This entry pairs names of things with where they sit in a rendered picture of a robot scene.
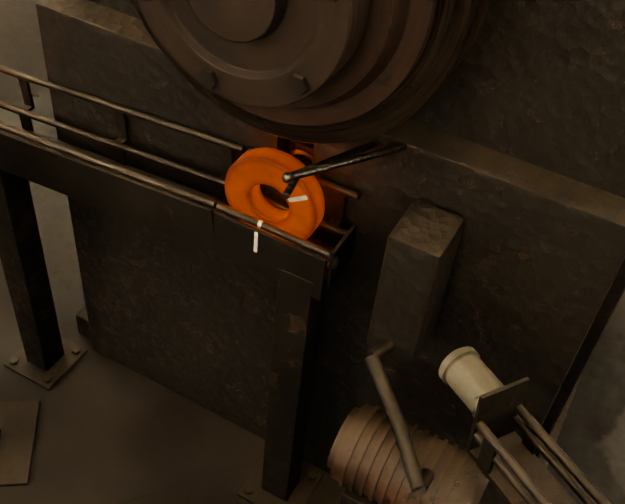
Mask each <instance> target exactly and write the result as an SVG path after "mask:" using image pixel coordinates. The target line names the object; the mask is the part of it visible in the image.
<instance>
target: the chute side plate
mask: <svg viewBox="0 0 625 504"><path fill-rule="evenodd" d="M0 170H3V171H6V172H8V173H11V174H13V175H16V176H18V177H21V178H23V179H26V180H29V181H31V182H34V183H36V184H39V185H41V186H44V187H47V188H49V189H52V190H54V191H57V192H59V193H62V194H64V195H67V196H70V197H72V198H75V199H77V200H80V201H82V202H85V203H88V204H90V205H93V206H95V207H98V208H100V209H103V210H105V211H108V212H111V213H113V214H116V215H118V216H121V217H123V218H126V219H129V220H131V221H134V222H136V223H139V224H141V225H144V226H146V227H149V228H152V229H154V230H157V231H159V232H162V233H164V234H167V235H170V236H172V237H175V238H177V239H180V240H182V241H185V242H187V243H190V244H193V245H195V246H198V247H200V248H203V249H205V250H208V251H210V252H213V253H215V254H218V255H220V256H222V257H224V258H226V259H229V260H231V261H233V262H235V263H237V264H240V265H242V266H244V267H246V268H248V269H250V270H253V271H255V272H257V273H259V274H261V275H264V276H266V277H268V278H270V279H272V280H275V281H277V278H278V268H280V269H283V270H285V271H287V272H289V273H292V274H294V275H296V276H298V277H300V278H303V279H305V280H307V281H309V282H311V283H313V288H312V296H311V297H312V298H314V299H316V300H318V301H321V300H322V295H323V287H324V280H325V273H326V265H327V259H325V258H323V257H321V256H318V255H316V254H313V253H311V252H309V251H306V250H304V249H302V248H300V247H298V246H296V245H293V244H291V243H289V242H286V241H284V240H282V239H280V238H277V237H275V236H273V235H270V234H268V233H266V232H264V231H261V230H259V229H257V228H255V227H252V226H250V225H248V224H245V223H243V222H241V221H238V220H236V219H234V218H231V217H229V216H227V215H225V214H223V213H220V212H218V211H215V212H213V209H211V208H208V207H205V206H202V205H199V204H197V203H194V202H191V201H189V200H186V199H183V198H181V197H178V196H175V195H173V194H170V193H167V192H164V191H162V190H159V189H156V188H154V187H151V186H148V185H145V184H143V183H140V182H137V181H135V180H132V179H129V178H126V177H124V176H121V175H118V174H116V173H113V172H110V171H107V170H105V169H102V168H99V167H97V166H93V165H91V164H88V163H85V162H83V161H80V160H78V159H75V158H72V157H69V156H67V155H64V154H61V153H59V152H56V151H53V150H50V149H48V148H45V147H42V146H40V145H37V144H34V143H31V142H29V141H26V140H23V139H21V138H18V137H15V136H12V135H10V134H7V133H4V132H2V131H0ZM254 232H257V233H258V246H257V252H254Z"/></svg>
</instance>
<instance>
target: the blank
mask: <svg viewBox="0 0 625 504"><path fill-rule="evenodd" d="M303 167H305V165H304V164H303V163H302V162H301V161H299V160H298V159H297V158H295V157H293V156H292V155H290V154H288V153H286V152H284V151H281V150H278V149H274V148H268V147H260V148H255V149H251V150H249V151H247V152H245V153H244V154H242V155H241V156H240V157H239V158H238V159H237V160H236V161H235V162H234V163H233V164H232V166H231V167H230V168H229V170H228V172H227V174H226V178H225V194H226V198H227V201H228V203H229V206H230V207H232V208H234V209H236V210H238V211H241V212H243V213H245V214H248V215H250V216H252V217H255V218H257V219H259V220H262V221H264V222H266V223H268V224H271V225H273V226H275V227H278V228H280V229H282V230H285V231H287V232H289V233H291V234H294V235H296V236H298V237H301V238H303V239H305V240H306V239H308V238H309V237H310V236H311V235H312V233H313V232H314V231H315V230H316V228H317V227H318V226H319V224H320V223H321V221H322V219H323V216H324V212H325V199H324V195H323V192H322V189H321V187H320V184H319V183H318V181H317V179H316V178H315V176H314V175H311V176H308V177H304V178H300V180H299V181H298V183H297V185H296V187H295V188H294V190H293V192H292V194H291V195H290V197H289V198H288V199H286V200H287V202H288V205H289V210H281V209H278V208H276V207H274V206H272V205H271V204H270V203H269V202H268V201H267V200H266V199H265V198H264V196H263V195H262V192H261V190H260V184H266V185H270V186H272V187H274V188H276V189H277V190H278V191H279V192H281V193H282V194H283V192H284V190H285V188H286V187H287V185H288V183H284V182H283V181H282V175H283V173H285V172H292V171H295V170H297V169H300V168H303ZM240 221H241V220H240ZM241 222H243V223H245V224H248V223H246V222H244V221H241ZM248 225H250V224H248ZM250 226H252V227H255V226H253V225H250ZM255 228H257V227H255ZM257 229H259V228H257ZM259 230H261V231H264V230H262V229H259ZM264 232H266V231H264ZM266 233H268V234H270V235H273V234H271V233H269V232H266ZM273 236H275V237H277V238H280V237H278V236H276V235H273ZM280 239H282V238H280ZM282 240H284V241H286V242H289V241H287V240H285V239H282ZM289 243H291V244H293V245H294V243H292V242H289Z"/></svg>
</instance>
